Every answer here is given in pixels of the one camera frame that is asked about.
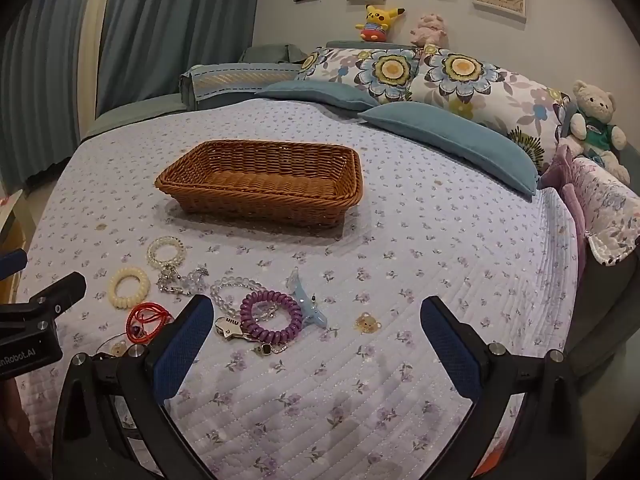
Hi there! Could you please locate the brown wicker basket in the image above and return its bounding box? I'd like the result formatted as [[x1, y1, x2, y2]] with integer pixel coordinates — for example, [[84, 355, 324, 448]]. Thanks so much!
[[155, 140, 363, 229]]

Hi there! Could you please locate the lilac floral quilt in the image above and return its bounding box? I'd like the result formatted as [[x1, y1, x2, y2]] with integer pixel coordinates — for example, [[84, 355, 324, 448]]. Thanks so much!
[[12, 97, 586, 480]]

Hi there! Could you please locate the clear bead bracelet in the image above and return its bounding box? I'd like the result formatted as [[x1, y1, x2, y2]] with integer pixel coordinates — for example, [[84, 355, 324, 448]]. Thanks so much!
[[209, 278, 268, 313]]

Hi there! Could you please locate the green cloth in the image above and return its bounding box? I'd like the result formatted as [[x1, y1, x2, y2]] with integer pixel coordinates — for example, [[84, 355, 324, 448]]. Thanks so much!
[[237, 42, 311, 66]]

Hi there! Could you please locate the pink floral quilt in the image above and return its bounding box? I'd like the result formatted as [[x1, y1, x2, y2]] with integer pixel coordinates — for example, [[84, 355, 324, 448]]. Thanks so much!
[[570, 155, 640, 267]]

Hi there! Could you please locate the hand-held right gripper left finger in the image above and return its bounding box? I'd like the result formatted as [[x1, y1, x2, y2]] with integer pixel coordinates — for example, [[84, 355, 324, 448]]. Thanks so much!
[[52, 294, 216, 480]]

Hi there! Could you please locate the floral pillow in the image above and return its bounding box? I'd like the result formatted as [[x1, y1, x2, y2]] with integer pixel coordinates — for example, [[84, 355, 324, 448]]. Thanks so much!
[[295, 47, 426, 106], [410, 45, 573, 171]]

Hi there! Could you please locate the blue pillow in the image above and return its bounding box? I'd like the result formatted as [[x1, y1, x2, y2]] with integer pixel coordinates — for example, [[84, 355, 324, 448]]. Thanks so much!
[[357, 105, 540, 196], [255, 80, 383, 111]]

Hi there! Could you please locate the white bead bracelet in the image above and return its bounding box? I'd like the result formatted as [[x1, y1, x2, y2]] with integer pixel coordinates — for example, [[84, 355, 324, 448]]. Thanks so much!
[[146, 236, 186, 271]]

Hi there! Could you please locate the cream spiral hair tie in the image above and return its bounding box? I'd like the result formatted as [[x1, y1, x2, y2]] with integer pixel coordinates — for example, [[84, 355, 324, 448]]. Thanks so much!
[[108, 266, 152, 309]]

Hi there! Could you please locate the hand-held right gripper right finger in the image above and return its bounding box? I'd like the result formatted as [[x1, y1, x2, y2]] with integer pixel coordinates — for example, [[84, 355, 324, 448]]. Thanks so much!
[[419, 296, 581, 480]]

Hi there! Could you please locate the small bear charm black cord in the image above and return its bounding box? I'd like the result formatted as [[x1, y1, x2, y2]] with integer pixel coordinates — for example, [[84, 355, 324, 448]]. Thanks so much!
[[97, 332, 133, 361]]

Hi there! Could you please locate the black square pendant bracelet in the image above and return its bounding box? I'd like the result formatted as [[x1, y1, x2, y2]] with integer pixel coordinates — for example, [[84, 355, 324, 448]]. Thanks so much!
[[250, 340, 291, 357]]

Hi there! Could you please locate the yellow plush toy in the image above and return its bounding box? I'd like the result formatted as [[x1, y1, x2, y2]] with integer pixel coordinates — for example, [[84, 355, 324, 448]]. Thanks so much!
[[355, 4, 406, 42]]

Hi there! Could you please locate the red hair tie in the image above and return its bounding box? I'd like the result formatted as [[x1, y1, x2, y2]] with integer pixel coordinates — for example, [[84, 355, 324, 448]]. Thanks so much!
[[126, 302, 176, 346]]

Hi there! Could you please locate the cream teddy bear green shirt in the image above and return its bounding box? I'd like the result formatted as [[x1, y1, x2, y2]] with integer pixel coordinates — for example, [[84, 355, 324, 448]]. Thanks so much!
[[560, 79, 632, 186]]

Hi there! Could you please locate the blue hair claw clip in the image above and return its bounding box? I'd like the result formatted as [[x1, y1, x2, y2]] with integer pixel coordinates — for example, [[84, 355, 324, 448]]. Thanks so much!
[[286, 268, 331, 331]]

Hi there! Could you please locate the pink plush toy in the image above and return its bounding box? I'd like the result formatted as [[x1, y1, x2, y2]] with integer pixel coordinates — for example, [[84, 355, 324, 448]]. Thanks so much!
[[410, 12, 447, 48]]

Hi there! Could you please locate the silver chain bracelet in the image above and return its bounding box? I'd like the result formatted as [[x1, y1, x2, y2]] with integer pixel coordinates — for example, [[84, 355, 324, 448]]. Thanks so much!
[[156, 265, 210, 297]]

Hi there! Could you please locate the purple blanket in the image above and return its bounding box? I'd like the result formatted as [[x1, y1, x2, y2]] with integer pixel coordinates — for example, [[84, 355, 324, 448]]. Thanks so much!
[[540, 144, 596, 261]]

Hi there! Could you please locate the purple spiral hair tie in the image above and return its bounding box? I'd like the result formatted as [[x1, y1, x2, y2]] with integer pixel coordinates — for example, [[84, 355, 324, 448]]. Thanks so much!
[[239, 290, 297, 343]]

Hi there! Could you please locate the folded striped blue blanket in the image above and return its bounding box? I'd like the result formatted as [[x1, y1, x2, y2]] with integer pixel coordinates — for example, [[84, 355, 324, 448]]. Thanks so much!
[[179, 62, 303, 111]]

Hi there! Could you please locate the blue curtain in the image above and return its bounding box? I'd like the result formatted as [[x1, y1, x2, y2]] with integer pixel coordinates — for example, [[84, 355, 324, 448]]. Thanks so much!
[[97, 0, 263, 116], [0, 0, 116, 191]]

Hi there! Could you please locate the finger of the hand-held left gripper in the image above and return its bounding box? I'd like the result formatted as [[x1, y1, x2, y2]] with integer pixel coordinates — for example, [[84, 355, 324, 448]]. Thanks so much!
[[0, 248, 29, 281], [29, 272, 87, 320]]

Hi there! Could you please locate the grey-green sheet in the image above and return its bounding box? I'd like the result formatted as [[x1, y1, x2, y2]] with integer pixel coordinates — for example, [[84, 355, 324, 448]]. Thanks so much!
[[82, 92, 186, 138]]

